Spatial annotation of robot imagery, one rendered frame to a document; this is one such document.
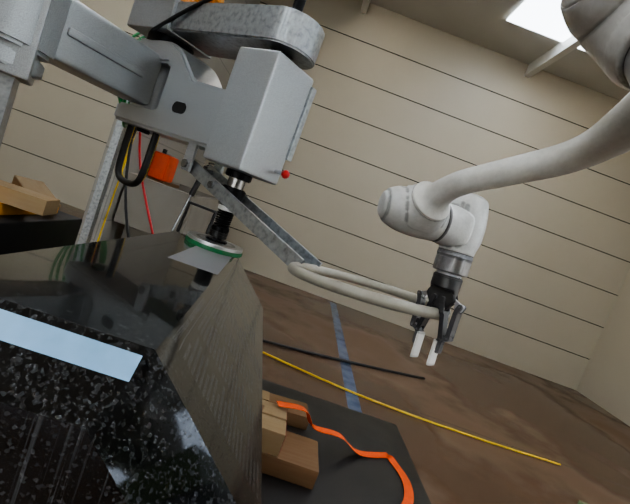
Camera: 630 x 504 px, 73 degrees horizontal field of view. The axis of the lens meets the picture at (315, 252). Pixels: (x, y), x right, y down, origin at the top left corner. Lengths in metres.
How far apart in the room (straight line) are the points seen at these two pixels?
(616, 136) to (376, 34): 5.75
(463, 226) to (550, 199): 5.79
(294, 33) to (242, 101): 0.28
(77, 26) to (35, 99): 5.49
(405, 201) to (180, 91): 1.13
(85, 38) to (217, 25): 0.46
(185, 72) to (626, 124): 1.49
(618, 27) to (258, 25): 1.22
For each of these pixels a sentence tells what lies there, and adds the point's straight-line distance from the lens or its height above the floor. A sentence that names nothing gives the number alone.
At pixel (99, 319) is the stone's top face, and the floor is 0.83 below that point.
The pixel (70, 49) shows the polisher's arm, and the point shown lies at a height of 1.31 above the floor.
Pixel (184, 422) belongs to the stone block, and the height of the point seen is 0.74.
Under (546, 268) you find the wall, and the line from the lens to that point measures 6.89.
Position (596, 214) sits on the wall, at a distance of 7.19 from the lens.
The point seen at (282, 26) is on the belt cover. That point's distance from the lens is 1.62.
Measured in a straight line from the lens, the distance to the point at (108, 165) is 3.73.
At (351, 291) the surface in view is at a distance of 1.03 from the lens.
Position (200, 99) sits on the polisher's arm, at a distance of 1.75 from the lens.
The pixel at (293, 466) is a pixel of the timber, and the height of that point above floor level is 0.09.
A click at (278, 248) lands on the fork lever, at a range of 1.38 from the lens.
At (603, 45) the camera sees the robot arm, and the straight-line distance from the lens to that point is 0.71.
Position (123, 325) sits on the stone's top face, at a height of 0.83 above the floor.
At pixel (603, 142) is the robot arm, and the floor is 1.37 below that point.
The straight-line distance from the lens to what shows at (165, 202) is 3.99.
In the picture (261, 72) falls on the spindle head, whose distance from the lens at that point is 1.57.
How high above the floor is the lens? 1.08
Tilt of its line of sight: 5 degrees down
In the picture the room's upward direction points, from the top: 20 degrees clockwise
